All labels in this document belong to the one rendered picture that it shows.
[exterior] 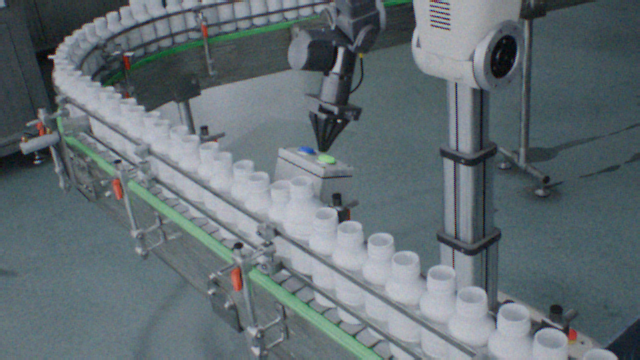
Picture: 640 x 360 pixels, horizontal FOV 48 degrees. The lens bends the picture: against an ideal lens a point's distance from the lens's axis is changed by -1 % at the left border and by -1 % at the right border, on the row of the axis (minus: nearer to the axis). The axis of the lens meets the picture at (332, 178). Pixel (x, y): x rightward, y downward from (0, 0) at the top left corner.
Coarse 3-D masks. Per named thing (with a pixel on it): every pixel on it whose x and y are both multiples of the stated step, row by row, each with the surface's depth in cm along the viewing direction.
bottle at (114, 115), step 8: (112, 96) 165; (120, 96) 163; (112, 104) 163; (120, 104) 164; (112, 112) 164; (120, 112) 164; (112, 120) 163; (120, 120) 163; (120, 128) 164; (112, 136) 166; (120, 136) 165; (112, 144) 167; (120, 144) 166
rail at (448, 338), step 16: (112, 128) 162; (128, 160) 162; (160, 160) 146; (192, 176) 137; (176, 192) 146; (240, 208) 125; (224, 224) 133; (288, 240) 116; (320, 256) 109; (288, 272) 120; (336, 272) 107; (320, 288) 114; (368, 288) 102; (336, 304) 111; (400, 304) 98; (368, 320) 106; (416, 320) 96; (496, 320) 94; (384, 336) 104; (448, 336) 91; (416, 352) 99; (464, 352) 90
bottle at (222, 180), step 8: (224, 152) 132; (216, 160) 131; (224, 160) 133; (232, 160) 131; (216, 168) 130; (224, 168) 130; (232, 168) 131; (216, 176) 131; (224, 176) 131; (232, 176) 131; (216, 184) 131; (224, 184) 131; (232, 184) 131; (224, 192) 131; (216, 200) 133; (216, 208) 135; (224, 208) 133; (232, 208) 133; (224, 216) 134; (232, 216) 134; (232, 224) 134; (224, 232) 136
